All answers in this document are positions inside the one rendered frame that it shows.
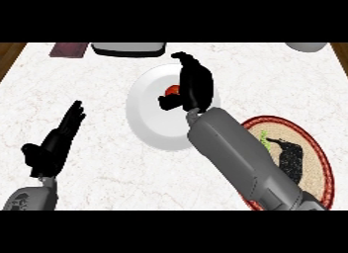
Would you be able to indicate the grey tray with black rim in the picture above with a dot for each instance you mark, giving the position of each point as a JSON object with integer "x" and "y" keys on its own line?
{"x": 128, "y": 48}

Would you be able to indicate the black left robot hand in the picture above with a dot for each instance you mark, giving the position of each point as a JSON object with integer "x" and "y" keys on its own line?
{"x": 52, "y": 150}

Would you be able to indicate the round woven red-rimmed placemat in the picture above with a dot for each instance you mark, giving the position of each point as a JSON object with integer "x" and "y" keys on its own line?
{"x": 311, "y": 154}

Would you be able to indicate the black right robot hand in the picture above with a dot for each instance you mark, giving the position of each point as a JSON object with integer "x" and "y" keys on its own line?
{"x": 197, "y": 84}

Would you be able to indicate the white round plate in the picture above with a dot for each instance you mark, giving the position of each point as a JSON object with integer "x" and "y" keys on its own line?
{"x": 154, "y": 112}

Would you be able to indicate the pale grey round bowl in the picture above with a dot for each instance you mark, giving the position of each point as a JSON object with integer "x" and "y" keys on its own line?
{"x": 305, "y": 46}

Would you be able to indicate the dark maroon flat cloth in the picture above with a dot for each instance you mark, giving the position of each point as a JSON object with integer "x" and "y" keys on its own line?
{"x": 69, "y": 49}

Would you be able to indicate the red tomato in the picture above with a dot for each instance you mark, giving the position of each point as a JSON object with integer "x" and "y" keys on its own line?
{"x": 172, "y": 90}

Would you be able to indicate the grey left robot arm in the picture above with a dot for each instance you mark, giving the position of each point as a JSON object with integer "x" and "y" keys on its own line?
{"x": 33, "y": 197}

